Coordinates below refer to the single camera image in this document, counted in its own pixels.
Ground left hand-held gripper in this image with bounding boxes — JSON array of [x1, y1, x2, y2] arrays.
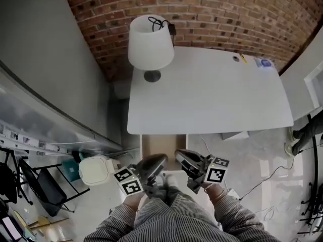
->
[[113, 154, 169, 199]]

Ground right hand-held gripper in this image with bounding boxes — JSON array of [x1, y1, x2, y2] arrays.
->
[[175, 149, 230, 194]]

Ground person's left forearm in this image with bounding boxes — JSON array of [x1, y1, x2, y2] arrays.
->
[[83, 192, 146, 242]]

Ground person's right forearm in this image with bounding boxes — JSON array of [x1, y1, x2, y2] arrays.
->
[[203, 182, 277, 242]]

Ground white desk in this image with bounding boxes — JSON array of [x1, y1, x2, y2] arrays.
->
[[127, 46, 295, 142]]

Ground person's left leg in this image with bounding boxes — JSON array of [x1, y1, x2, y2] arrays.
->
[[150, 188, 169, 206]]

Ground person's leg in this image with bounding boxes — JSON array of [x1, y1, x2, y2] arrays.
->
[[150, 188, 169, 206], [166, 187, 183, 206]]

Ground person's right leg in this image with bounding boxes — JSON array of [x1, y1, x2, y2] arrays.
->
[[166, 187, 183, 206]]

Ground beige trash bin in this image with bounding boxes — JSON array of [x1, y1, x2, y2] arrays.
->
[[78, 155, 119, 187]]

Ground person's striped shirt torso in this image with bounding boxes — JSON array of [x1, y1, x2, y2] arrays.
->
[[133, 194, 220, 242]]

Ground teal plastic box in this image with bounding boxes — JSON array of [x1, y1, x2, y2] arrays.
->
[[62, 159, 81, 183]]

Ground black folding chair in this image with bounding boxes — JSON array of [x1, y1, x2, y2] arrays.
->
[[17, 157, 91, 218]]

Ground white shade table lamp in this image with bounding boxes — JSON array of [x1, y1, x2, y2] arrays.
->
[[128, 14, 175, 83]]

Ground blue white packet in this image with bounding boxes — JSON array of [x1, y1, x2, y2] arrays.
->
[[254, 57, 275, 69]]

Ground white bookshelf cabinet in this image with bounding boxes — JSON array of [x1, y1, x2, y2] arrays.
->
[[279, 59, 323, 122]]

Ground wooden table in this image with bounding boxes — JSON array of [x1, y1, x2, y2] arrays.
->
[[12, 209, 70, 242]]

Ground black metal pole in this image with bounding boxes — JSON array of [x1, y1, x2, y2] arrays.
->
[[306, 114, 323, 194]]

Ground white metal shelf rack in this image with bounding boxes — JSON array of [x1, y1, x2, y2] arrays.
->
[[0, 119, 76, 158]]

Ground black wheeled stand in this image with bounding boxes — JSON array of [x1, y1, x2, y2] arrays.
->
[[297, 183, 323, 234]]

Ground black office chair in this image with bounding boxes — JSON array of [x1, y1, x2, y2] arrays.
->
[[0, 147, 33, 206]]

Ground grey refrigerator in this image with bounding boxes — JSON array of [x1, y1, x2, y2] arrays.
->
[[0, 0, 127, 156]]

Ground laptop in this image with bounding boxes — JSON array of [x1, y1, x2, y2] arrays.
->
[[0, 215, 23, 242]]

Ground white power cable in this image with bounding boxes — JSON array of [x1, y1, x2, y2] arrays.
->
[[198, 134, 211, 156]]

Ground gold bangle bracelet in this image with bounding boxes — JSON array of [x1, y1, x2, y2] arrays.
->
[[205, 187, 226, 201]]

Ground black power cable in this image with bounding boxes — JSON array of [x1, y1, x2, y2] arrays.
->
[[238, 132, 323, 201]]

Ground coiled white cable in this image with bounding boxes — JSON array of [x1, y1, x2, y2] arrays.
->
[[253, 200, 298, 223]]

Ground black adapter cable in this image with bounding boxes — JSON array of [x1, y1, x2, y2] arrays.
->
[[148, 16, 177, 36]]

